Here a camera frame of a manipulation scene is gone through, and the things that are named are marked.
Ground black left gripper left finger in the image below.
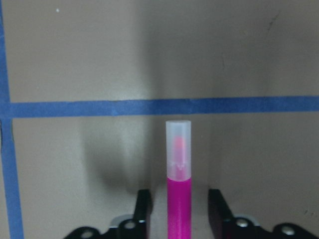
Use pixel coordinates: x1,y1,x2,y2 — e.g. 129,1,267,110
134,189,152,239

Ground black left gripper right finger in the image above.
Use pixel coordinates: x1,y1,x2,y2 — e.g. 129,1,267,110
208,189,234,239

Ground pink highlighter pen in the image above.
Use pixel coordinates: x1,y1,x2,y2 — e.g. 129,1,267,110
165,120,191,239

